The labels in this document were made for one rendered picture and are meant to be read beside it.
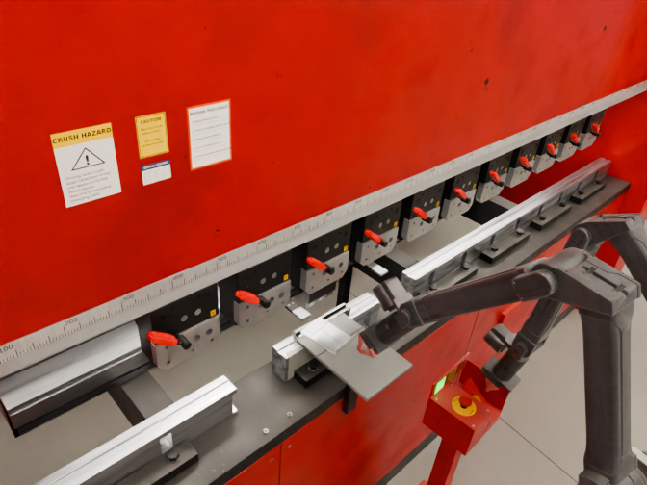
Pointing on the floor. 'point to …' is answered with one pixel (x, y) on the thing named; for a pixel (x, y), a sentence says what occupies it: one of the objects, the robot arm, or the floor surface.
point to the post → (345, 287)
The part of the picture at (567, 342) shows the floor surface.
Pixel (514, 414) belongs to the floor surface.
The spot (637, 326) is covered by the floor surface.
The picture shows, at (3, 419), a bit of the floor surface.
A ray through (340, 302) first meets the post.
